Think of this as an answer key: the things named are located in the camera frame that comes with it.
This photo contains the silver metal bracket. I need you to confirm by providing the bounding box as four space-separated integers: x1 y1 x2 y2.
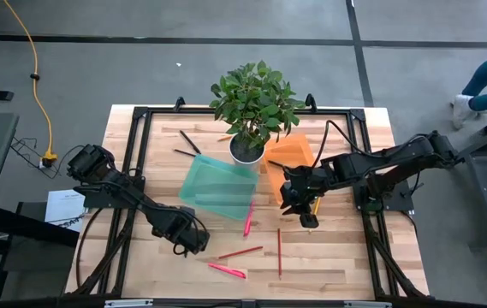
104 299 155 308
343 300 394 308

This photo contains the green leafy plant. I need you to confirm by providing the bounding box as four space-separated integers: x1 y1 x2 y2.
208 59 307 149

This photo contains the translucent green plastic bin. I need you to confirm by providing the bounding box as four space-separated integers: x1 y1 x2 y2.
177 153 260 222

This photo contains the black side desk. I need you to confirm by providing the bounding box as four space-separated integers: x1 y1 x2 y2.
0 200 80 303

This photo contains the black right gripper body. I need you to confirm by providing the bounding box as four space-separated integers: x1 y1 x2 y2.
280 165 326 229

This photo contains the person's white shoe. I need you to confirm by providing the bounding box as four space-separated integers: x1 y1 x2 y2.
450 93 480 131

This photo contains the yellow pencil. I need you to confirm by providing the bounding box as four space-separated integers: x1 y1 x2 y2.
308 196 322 234

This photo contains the white paper sheet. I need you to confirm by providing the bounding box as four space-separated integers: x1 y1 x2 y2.
45 189 86 233

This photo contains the black aluminium rig frame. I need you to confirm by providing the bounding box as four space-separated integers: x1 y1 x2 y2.
71 104 431 300

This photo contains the translucent orange plastic bin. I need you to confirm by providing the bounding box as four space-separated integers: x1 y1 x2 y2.
263 133 324 206

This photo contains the red pencil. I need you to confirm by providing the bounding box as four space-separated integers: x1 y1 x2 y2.
216 246 264 261
276 228 283 280

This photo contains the yellow power cable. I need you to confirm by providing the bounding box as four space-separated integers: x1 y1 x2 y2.
2 0 59 169

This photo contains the pink highlighter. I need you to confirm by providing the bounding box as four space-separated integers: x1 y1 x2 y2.
207 262 247 280
243 201 256 239

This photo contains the white ribbed plant pot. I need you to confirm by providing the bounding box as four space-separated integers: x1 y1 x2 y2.
229 134 266 166

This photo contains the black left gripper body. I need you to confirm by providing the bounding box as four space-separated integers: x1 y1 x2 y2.
169 208 211 258

